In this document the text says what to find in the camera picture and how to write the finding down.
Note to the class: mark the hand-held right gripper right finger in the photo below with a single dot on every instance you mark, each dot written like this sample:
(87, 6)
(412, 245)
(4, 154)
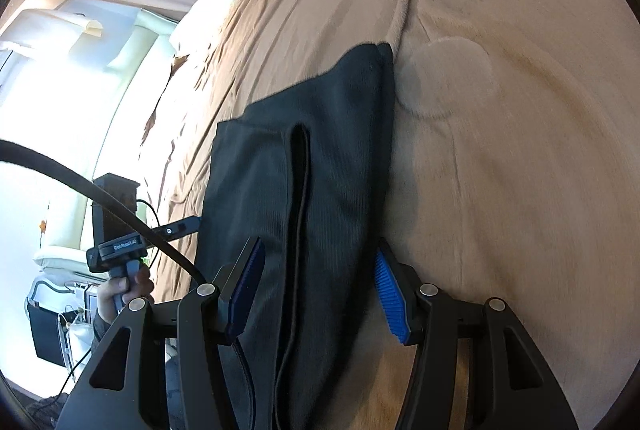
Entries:
(390, 295)

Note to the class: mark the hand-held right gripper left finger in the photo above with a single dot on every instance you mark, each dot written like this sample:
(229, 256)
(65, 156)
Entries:
(245, 280)

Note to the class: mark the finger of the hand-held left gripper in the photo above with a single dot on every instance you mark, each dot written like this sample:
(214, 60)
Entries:
(175, 227)

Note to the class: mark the black t-shirt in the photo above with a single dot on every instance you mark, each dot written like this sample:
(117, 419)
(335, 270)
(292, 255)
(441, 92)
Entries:
(340, 160)

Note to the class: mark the person's left forearm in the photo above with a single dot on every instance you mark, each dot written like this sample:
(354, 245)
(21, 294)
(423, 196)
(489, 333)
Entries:
(102, 329)

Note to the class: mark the person's left hand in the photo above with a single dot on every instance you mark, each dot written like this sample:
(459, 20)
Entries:
(140, 287)

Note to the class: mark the black bin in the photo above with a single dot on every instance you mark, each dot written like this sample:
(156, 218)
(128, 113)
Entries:
(45, 330)

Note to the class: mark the orange-brown bed blanket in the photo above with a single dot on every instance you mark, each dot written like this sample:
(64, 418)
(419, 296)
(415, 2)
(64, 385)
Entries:
(500, 160)

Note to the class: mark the white padded headboard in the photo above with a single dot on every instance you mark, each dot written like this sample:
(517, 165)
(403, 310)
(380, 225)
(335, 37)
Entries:
(145, 30)

